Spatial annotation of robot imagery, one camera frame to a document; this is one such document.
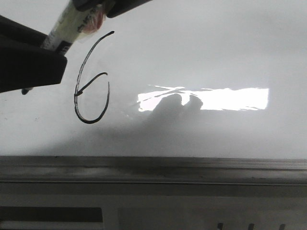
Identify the white black whiteboard marker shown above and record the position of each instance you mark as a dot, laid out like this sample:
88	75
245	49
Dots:
79	18

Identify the grey cabinet below whiteboard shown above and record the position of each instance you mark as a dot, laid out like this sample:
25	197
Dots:
98	206

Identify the white whiteboard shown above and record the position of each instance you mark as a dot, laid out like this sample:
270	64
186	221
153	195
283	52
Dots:
198	91

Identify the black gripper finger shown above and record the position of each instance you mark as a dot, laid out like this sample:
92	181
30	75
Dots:
23	63
114	8

